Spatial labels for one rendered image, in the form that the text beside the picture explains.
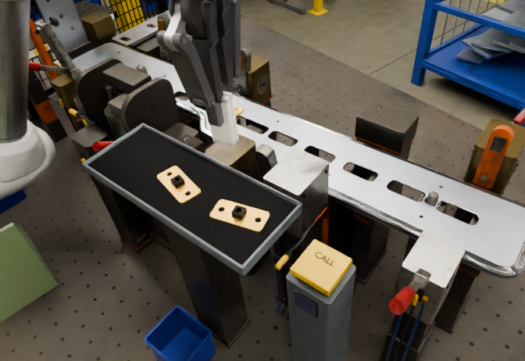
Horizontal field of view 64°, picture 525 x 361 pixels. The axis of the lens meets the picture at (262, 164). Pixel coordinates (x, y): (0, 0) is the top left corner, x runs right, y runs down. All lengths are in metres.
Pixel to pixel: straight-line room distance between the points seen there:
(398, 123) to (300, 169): 0.33
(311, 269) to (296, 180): 0.22
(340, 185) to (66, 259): 0.79
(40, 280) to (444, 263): 0.94
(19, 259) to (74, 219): 0.29
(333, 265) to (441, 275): 0.20
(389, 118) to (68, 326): 0.91
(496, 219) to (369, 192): 0.23
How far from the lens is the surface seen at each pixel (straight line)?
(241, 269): 0.57
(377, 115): 1.03
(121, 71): 0.99
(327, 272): 0.56
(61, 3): 1.61
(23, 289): 1.23
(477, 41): 3.08
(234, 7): 0.48
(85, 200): 1.45
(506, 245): 0.86
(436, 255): 0.73
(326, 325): 0.61
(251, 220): 0.62
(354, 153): 0.96
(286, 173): 0.75
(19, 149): 1.18
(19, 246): 1.14
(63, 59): 1.30
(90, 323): 1.16
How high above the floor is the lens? 1.63
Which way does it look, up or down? 42 degrees down
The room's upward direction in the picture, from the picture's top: 6 degrees counter-clockwise
